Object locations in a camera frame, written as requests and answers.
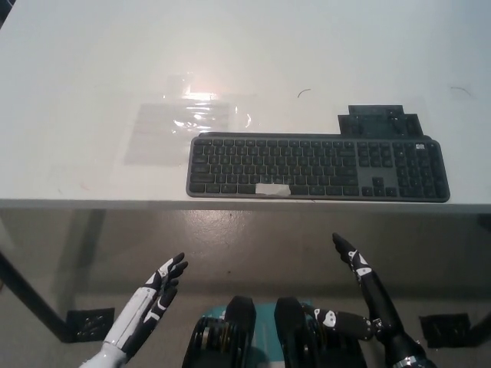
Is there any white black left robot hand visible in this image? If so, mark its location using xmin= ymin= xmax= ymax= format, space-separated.
xmin=102 ymin=251 xmax=189 ymax=358

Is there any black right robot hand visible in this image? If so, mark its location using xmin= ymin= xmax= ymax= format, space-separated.
xmin=311 ymin=232 xmax=423 ymax=356

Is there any dark grey full-size keyboard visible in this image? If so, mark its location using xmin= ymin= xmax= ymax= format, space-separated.
xmin=186 ymin=131 xmax=451 ymax=203

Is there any black floor anchor plate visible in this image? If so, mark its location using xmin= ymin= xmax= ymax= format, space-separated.
xmin=417 ymin=313 xmax=473 ymax=350
xmin=65 ymin=307 xmax=116 ymax=342

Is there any black table leg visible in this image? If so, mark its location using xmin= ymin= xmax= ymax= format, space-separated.
xmin=468 ymin=301 xmax=491 ymax=347
xmin=0 ymin=248 xmax=76 ymax=344

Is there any white tape strip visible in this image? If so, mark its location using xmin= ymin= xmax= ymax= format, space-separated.
xmin=255 ymin=183 xmax=291 ymax=196

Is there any black stepped mounting plate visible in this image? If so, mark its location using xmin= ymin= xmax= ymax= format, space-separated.
xmin=337 ymin=104 xmax=423 ymax=137

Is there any clear plastic sheet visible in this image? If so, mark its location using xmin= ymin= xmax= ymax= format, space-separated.
xmin=124 ymin=75 xmax=259 ymax=169

